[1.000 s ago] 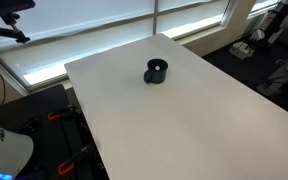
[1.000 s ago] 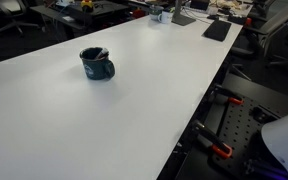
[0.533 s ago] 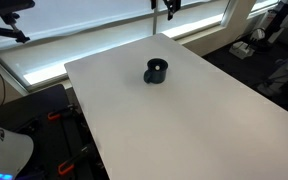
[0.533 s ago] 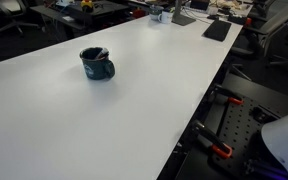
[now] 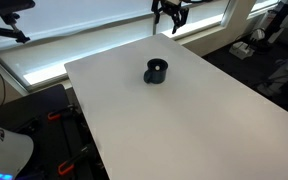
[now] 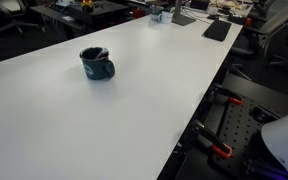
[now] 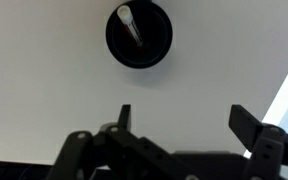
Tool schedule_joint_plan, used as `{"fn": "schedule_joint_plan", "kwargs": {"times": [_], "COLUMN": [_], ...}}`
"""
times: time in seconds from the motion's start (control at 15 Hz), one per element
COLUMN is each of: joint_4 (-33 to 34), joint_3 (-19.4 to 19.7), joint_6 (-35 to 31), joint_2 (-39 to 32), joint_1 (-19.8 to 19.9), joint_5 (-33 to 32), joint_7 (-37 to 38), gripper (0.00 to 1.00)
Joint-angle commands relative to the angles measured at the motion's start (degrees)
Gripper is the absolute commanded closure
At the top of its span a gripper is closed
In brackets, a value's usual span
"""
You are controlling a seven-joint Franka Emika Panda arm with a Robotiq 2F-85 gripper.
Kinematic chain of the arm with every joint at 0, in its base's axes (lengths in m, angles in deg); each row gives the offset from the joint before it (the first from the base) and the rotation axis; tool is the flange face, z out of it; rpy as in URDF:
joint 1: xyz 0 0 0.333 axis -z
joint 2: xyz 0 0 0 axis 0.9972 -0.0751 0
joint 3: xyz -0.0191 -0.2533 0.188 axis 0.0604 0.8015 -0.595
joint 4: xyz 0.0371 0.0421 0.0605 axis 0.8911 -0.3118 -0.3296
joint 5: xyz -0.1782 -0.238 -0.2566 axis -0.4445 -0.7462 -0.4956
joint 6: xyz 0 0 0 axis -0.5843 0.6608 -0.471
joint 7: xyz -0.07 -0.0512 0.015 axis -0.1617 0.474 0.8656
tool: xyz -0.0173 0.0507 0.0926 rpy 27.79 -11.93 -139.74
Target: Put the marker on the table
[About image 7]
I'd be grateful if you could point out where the red marker with white cap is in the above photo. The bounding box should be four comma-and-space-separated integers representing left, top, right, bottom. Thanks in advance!
116, 4, 146, 52

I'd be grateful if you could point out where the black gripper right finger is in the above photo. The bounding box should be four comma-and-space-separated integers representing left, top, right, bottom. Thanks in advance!
228, 104, 288, 180

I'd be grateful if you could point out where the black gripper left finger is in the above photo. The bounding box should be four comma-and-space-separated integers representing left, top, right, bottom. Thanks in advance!
45, 104, 185, 180

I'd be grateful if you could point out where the dark teal mug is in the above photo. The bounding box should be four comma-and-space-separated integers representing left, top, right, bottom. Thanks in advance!
105, 0, 174, 70

